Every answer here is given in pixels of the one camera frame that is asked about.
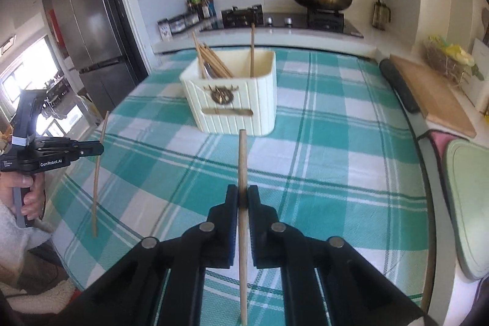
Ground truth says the grey refrigerator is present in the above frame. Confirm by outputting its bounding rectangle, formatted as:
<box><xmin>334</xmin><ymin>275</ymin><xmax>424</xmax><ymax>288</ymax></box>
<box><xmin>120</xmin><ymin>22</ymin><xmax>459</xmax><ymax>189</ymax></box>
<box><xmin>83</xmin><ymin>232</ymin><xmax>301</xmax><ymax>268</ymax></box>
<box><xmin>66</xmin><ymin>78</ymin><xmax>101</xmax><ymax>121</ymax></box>
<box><xmin>51</xmin><ymin>0</ymin><xmax>148</xmax><ymax>114</ymax></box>

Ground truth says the black gas stove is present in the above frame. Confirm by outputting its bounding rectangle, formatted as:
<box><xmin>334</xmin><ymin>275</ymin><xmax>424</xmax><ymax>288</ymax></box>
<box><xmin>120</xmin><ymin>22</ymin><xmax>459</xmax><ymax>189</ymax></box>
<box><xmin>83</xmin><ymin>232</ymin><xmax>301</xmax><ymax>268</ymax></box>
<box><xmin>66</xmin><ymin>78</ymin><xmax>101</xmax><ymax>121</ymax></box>
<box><xmin>206</xmin><ymin>4</ymin><xmax>363</xmax><ymax>38</ymax></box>

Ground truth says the teal plaid tablecloth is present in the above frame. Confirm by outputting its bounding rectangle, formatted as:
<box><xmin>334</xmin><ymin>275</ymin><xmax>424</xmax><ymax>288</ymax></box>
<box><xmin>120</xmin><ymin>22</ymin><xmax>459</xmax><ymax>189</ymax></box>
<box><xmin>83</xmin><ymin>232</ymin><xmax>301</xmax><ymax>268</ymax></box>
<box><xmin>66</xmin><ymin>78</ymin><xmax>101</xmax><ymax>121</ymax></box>
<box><xmin>46</xmin><ymin>49</ymin><xmax>428</xmax><ymax>304</ymax></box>

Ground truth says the dark glass pitcher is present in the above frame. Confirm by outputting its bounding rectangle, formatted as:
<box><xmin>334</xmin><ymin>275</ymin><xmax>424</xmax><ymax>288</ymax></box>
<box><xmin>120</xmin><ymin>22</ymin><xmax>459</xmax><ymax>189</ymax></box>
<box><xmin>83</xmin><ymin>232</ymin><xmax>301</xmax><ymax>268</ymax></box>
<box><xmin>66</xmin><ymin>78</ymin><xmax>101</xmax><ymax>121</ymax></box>
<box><xmin>371</xmin><ymin>0</ymin><xmax>391</xmax><ymax>31</ymax></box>

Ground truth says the sauce bottles group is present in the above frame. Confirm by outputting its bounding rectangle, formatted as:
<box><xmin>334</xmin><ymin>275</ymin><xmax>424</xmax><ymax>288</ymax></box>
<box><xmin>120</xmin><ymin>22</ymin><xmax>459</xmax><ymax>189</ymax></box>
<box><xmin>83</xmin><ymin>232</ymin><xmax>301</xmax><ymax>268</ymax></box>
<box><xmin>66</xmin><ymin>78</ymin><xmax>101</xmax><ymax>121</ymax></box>
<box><xmin>186</xmin><ymin>0</ymin><xmax>216</xmax><ymax>21</ymax></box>

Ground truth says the black wrist rest pad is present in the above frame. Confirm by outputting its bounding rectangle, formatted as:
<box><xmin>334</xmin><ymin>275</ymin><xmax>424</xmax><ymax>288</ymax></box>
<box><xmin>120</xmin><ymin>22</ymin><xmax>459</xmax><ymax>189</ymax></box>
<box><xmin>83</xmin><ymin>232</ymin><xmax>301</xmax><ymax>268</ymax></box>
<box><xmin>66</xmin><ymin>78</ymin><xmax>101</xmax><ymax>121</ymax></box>
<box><xmin>379</xmin><ymin>59</ymin><xmax>420</xmax><ymax>113</ymax></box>

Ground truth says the cream utensil holder box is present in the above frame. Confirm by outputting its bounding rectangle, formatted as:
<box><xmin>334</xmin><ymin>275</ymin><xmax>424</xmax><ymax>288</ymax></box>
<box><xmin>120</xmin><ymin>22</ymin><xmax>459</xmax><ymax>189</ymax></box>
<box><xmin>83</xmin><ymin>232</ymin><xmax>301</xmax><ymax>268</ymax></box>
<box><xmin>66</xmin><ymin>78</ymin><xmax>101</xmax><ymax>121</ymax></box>
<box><xmin>180</xmin><ymin>49</ymin><xmax>277</xmax><ymax>137</ymax></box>

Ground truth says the brown wooden chopstick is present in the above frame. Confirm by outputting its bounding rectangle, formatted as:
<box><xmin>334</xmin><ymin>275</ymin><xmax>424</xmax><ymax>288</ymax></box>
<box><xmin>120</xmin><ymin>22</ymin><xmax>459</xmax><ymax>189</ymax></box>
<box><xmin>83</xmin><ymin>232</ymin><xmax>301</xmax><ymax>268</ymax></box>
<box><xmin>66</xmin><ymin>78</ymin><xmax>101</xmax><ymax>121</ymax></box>
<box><xmin>192</xmin><ymin>33</ymin><xmax>234</xmax><ymax>79</ymax></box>
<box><xmin>249</xmin><ymin>23</ymin><xmax>255</xmax><ymax>78</ymax></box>
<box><xmin>238</xmin><ymin>129</ymin><xmax>248</xmax><ymax>325</ymax></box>
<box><xmin>91</xmin><ymin>111</ymin><xmax>109</xmax><ymax>238</ymax></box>

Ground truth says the green plastic cutting board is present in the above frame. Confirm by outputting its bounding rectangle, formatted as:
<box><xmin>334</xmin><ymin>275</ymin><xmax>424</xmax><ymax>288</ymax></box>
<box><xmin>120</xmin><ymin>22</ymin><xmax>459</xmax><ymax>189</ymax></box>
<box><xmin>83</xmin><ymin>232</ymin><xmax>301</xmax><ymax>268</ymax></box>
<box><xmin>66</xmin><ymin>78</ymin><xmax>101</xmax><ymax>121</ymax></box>
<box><xmin>443</xmin><ymin>139</ymin><xmax>488</xmax><ymax>280</ymax></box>

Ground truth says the silver spoon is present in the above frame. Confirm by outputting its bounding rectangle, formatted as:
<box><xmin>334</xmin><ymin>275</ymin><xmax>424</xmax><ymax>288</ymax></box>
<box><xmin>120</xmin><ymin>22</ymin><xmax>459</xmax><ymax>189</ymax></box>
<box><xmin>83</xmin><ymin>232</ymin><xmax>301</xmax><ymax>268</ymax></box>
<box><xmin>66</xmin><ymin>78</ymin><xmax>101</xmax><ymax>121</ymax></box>
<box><xmin>203</xmin><ymin>62</ymin><xmax>219</xmax><ymax>79</ymax></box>

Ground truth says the person left hand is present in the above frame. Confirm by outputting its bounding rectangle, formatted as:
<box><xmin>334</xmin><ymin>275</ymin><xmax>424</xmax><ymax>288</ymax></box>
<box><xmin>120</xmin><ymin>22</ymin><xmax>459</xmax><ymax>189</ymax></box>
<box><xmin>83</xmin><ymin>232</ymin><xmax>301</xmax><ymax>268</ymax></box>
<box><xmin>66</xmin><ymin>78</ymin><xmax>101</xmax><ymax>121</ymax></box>
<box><xmin>1</xmin><ymin>172</ymin><xmax>46</xmax><ymax>220</ymax></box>

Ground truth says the wooden cutting board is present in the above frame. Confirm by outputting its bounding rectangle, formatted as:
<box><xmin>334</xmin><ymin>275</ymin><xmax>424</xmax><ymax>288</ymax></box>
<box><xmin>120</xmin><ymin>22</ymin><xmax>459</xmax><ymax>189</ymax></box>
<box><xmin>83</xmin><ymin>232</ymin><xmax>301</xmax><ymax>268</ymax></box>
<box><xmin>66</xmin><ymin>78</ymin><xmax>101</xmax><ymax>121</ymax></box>
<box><xmin>390</xmin><ymin>55</ymin><xmax>476</xmax><ymax>138</ymax></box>

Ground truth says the wire basket with vegetables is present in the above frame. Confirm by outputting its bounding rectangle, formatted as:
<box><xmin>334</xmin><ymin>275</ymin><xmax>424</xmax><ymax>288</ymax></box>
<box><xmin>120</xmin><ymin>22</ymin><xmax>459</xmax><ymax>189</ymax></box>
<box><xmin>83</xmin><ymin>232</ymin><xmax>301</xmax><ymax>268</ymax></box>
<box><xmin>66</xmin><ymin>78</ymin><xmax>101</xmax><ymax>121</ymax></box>
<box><xmin>424</xmin><ymin>35</ymin><xmax>485</xmax><ymax>86</ymax></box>

